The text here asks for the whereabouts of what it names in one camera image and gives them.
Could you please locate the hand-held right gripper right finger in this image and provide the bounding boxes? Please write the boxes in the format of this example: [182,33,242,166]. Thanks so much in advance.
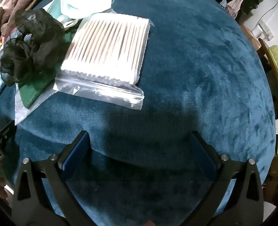
[184,131,264,226]

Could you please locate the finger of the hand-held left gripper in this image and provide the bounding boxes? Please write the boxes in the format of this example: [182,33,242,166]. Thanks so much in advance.
[0,120,17,146]

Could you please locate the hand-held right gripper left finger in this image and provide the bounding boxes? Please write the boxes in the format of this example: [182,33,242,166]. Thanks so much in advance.
[12,131,99,226]

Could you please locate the clear zip bag teal seal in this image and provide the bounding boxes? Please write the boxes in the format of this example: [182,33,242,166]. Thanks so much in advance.
[45,0,79,29]

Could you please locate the green scouring pad in bag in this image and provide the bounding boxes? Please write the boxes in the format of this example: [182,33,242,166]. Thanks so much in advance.
[14,28,78,126]

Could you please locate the black mesh scrunchie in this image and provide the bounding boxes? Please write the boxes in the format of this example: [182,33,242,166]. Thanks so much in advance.
[0,8,65,87]

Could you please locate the wooden chair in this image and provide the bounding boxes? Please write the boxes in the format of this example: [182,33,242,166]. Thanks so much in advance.
[241,25,278,113]

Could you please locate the clear bag of cotton swabs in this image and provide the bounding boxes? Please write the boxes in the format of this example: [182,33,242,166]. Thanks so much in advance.
[52,13,153,111]

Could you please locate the white power strip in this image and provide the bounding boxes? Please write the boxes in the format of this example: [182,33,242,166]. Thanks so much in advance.
[252,21,275,40]

